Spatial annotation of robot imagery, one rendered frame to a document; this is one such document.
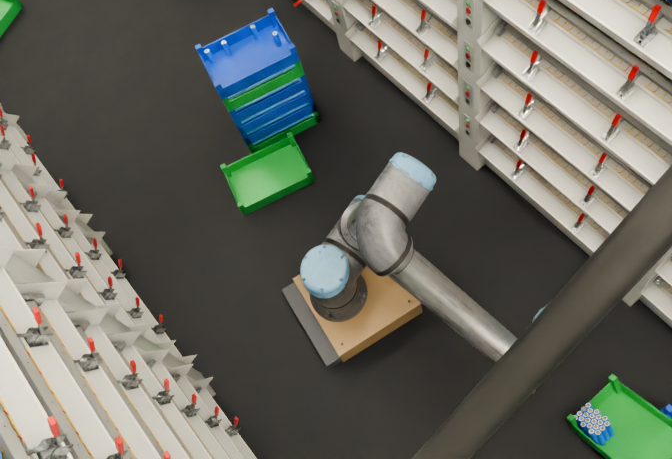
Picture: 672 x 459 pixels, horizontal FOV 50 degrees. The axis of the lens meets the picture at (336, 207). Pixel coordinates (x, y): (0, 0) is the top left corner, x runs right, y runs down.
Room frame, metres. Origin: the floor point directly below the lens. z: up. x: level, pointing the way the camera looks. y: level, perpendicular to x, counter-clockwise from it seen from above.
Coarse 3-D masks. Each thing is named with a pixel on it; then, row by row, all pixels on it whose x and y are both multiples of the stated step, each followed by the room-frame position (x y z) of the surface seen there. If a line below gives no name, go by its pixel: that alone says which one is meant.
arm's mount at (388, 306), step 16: (368, 272) 0.85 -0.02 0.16; (304, 288) 0.88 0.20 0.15; (368, 288) 0.79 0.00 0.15; (384, 288) 0.77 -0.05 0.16; (400, 288) 0.75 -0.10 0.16; (368, 304) 0.74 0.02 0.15; (384, 304) 0.72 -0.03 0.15; (400, 304) 0.71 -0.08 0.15; (416, 304) 0.69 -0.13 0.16; (320, 320) 0.75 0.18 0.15; (352, 320) 0.71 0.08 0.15; (368, 320) 0.69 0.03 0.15; (384, 320) 0.68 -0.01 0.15; (400, 320) 0.67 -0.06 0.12; (336, 336) 0.68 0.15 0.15; (352, 336) 0.67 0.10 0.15; (368, 336) 0.65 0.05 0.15; (352, 352) 0.63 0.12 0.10
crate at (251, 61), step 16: (272, 16) 1.74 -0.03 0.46; (240, 32) 1.74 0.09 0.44; (272, 32) 1.73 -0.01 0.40; (208, 48) 1.73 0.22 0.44; (240, 48) 1.71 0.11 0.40; (256, 48) 1.68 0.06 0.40; (272, 48) 1.66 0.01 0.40; (288, 48) 1.63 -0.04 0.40; (208, 64) 1.69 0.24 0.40; (224, 64) 1.67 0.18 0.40; (240, 64) 1.64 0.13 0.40; (256, 64) 1.62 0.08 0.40; (272, 64) 1.55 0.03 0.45; (288, 64) 1.56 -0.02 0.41; (224, 80) 1.60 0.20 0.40; (240, 80) 1.54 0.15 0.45; (256, 80) 1.55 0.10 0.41; (224, 96) 1.53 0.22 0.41
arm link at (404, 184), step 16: (400, 160) 0.76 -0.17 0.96; (416, 160) 0.75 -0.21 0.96; (384, 176) 0.74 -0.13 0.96; (400, 176) 0.72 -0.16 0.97; (416, 176) 0.71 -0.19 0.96; (432, 176) 0.71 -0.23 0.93; (368, 192) 0.73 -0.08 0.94; (384, 192) 0.70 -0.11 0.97; (400, 192) 0.69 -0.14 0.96; (416, 192) 0.68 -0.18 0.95; (352, 208) 0.94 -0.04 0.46; (400, 208) 0.66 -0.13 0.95; (416, 208) 0.66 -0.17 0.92; (336, 224) 0.94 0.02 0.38; (352, 224) 0.86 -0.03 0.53; (336, 240) 0.88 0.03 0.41; (352, 240) 0.85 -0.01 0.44
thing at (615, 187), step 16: (496, 64) 1.14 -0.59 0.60; (480, 80) 1.12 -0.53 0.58; (496, 80) 1.11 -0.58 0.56; (496, 96) 1.07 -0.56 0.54; (512, 96) 1.05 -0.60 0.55; (512, 112) 1.00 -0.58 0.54; (528, 128) 0.95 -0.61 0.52; (544, 128) 0.91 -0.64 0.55; (560, 144) 0.85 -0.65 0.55; (576, 144) 0.83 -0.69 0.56; (592, 144) 0.80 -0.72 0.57; (576, 160) 0.79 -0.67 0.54; (592, 160) 0.77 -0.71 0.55; (608, 160) 0.74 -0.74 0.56; (592, 176) 0.73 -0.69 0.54; (608, 176) 0.71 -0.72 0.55; (608, 192) 0.67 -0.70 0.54; (624, 192) 0.65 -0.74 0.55
